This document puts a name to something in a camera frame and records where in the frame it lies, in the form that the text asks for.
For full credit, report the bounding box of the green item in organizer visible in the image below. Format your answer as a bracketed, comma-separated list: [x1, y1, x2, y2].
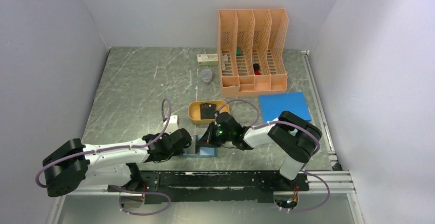
[236, 47, 243, 56]

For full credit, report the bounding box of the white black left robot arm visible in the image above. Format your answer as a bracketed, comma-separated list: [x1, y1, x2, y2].
[35, 128, 192, 197]

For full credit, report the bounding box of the clear plastic clip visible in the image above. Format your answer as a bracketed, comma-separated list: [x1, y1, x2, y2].
[220, 54, 228, 71]

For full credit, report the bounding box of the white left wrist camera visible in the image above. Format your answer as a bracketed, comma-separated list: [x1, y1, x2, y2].
[165, 115, 179, 134]

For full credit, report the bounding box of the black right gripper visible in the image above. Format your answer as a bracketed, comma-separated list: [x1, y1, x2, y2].
[196, 121, 233, 148]

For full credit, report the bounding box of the white small carton box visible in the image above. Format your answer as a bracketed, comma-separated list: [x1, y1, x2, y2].
[197, 53, 219, 66]

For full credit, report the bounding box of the orange plastic file organizer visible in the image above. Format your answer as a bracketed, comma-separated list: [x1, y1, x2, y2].
[217, 9, 289, 97]

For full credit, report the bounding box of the red black item in organizer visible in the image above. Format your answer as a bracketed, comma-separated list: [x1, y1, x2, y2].
[253, 64, 262, 75]

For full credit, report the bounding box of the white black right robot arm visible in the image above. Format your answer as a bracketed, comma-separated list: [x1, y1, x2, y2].
[195, 111, 322, 190]

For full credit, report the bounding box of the yellow oval tray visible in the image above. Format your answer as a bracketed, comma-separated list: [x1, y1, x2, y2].
[188, 100, 226, 124]

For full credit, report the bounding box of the clear small jar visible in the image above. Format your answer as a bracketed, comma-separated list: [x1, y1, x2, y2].
[200, 69, 213, 85]

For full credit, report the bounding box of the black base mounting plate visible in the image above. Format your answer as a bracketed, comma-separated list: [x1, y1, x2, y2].
[120, 170, 309, 204]

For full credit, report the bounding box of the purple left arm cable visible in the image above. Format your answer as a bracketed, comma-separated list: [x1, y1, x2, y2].
[35, 98, 172, 216]

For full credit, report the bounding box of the blue leather card holder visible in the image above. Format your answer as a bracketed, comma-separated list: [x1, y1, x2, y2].
[180, 135, 218, 158]

